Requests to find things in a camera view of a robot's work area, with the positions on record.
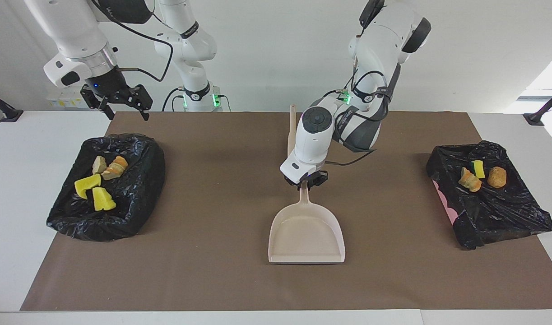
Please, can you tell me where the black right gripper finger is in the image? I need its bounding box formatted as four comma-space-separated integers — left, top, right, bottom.
130, 85, 153, 121
80, 88, 116, 121

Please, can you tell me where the beige hand brush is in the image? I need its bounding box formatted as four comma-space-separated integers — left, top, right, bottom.
287, 105, 298, 158

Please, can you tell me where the beige plastic dustpan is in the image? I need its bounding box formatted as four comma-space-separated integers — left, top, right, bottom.
268, 181, 346, 264

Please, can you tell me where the striped orange bread piece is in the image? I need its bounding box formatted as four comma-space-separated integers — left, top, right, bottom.
102, 156, 129, 181

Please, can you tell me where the brown bread roll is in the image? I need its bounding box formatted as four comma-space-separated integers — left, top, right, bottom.
487, 166, 507, 189

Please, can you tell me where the black bag lined pink bin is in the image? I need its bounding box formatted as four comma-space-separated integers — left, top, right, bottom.
426, 140, 552, 250

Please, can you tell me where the black stand foot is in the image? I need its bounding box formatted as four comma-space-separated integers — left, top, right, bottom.
523, 88, 552, 126
0, 87, 23, 123

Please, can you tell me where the brown table mat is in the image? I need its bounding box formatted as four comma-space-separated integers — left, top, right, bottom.
21, 111, 552, 311

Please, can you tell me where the black right base cable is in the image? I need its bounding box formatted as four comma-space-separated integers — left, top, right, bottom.
162, 87, 182, 112

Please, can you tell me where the white wall socket box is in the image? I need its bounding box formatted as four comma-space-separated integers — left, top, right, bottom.
47, 90, 89, 109

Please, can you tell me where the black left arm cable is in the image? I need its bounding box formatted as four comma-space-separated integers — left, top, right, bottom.
325, 27, 391, 167

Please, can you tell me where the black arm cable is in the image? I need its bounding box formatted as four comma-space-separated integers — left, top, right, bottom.
91, 0, 174, 83
325, 27, 391, 167

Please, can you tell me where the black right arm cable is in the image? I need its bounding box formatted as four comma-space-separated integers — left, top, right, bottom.
91, 0, 174, 83

